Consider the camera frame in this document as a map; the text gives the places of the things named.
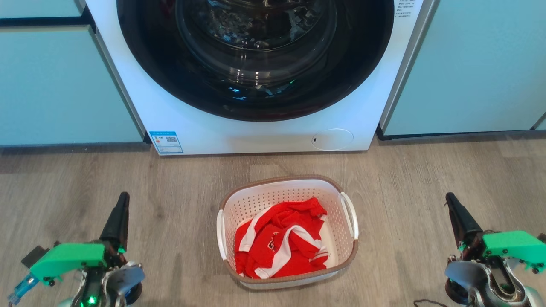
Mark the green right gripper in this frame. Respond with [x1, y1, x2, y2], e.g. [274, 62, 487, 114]
[445, 192, 546, 274]

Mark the white perforated laundry basket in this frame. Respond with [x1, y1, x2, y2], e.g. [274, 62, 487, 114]
[216, 174, 360, 291]

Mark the wide pale green cabinet door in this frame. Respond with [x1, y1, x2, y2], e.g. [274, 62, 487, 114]
[381, 0, 546, 138]

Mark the round white filter cover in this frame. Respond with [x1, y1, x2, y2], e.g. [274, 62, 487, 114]
[311, 128, 354, 151]

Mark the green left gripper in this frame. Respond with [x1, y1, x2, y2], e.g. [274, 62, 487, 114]
[29, 192, 130, 286]

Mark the pale green cabinet drawer front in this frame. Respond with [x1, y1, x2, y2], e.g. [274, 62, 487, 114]
[0, 0, 87, 19]

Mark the round black glass washer door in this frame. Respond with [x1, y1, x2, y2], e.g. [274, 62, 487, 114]
[116, 0, 395, 122]

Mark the tall pale green cabinet door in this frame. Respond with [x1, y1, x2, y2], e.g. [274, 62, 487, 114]
[0, 25, 146, 147]

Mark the white front-load washing machine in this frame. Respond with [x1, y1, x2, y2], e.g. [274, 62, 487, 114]
[85, 0, 440, 156]

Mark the blue energy label sticker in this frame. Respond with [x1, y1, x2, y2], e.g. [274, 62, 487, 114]
[149, 131, 184, 155]

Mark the red and white jersey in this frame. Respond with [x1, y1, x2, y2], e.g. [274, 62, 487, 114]
[234, 197, 329, 280]

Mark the small printed text label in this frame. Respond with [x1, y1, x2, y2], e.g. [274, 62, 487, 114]
[395, 0, 417, 18]

